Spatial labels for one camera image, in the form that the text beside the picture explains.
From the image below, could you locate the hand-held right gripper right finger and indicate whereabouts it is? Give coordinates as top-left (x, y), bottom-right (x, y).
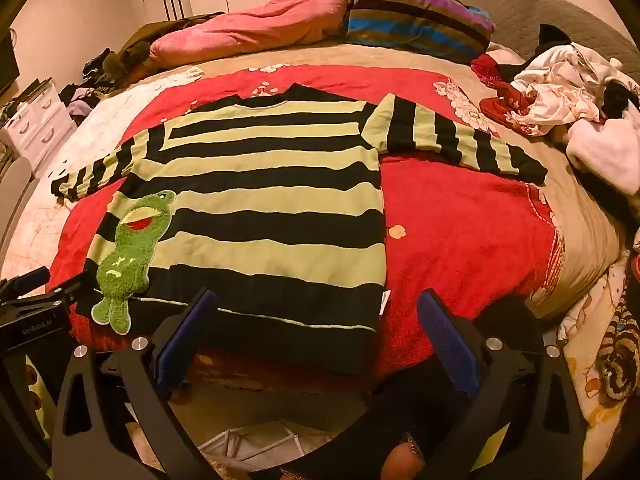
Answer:
top-left (416, 287), bottom-right (586, 480)

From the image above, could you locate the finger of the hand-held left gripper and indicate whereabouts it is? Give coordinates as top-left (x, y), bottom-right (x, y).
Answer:
top-left (47, 276), bottom-right (98, 311)
top-left (7, 266), bottom-right (52, 297)

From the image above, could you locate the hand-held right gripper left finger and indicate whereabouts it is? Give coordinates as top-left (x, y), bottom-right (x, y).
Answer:
top-left (52, 287), bottom-right (221, 480)

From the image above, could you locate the green black striped frog sweater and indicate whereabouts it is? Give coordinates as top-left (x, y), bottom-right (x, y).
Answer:
top-left (50, 83), bottom-right (548, 376)

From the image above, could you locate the pile of dark clothes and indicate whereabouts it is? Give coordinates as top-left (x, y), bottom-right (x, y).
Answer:
top-left (59, 47), bottom-right (126, 121)

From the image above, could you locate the grey chair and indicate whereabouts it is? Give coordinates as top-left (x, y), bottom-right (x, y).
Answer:
top-left (0, 155), bottom-right (41, 261)

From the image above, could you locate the red floral blanket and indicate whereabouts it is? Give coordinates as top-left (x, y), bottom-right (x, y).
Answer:
top-left (45, 62), bottom-right (566, 381)

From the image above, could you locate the cartoon printed blanket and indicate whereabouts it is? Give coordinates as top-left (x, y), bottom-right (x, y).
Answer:
top-left (555, 250), bottom-right (640, 461)

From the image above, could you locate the white drawer cabinet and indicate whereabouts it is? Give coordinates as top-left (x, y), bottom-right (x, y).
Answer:
top-left (0, 80), bottom-right (76, 166)

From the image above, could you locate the black yellow striped cloth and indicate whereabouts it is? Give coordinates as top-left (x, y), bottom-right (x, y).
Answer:
top-left (595, 295), bottom-right (640, 401)

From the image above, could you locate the black television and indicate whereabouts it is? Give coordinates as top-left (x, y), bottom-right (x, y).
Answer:
top-left (0, 30), bottom-right (21, 98)

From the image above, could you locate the red printed cloth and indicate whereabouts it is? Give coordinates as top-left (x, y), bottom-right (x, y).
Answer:
top-left (470, 52), bottom-right (551, 133)

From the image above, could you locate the olive coat with fur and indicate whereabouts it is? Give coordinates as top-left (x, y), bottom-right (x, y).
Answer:
top-left (102, 12), bottom-right (226, 76)

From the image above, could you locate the white fleece garment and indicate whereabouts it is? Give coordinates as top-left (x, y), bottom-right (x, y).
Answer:
top-left (565, 110), bottom-right (640, 196)

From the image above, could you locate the cream printed cloth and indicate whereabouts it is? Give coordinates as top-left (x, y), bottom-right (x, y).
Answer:
top-left (510, 42), bottom-right (626, 136)

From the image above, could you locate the pink quilt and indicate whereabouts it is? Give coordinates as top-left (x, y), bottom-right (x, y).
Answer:
top-left (149, 0), bottom-right (353, 67)

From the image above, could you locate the multicolour striped pillow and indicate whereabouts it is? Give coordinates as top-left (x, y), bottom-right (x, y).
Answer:
top-left (345, 0), bottom-right (496, 61)

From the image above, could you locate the white wire basket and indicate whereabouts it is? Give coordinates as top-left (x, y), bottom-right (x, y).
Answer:
top-left (197, 425), bottom-right (333, 480)

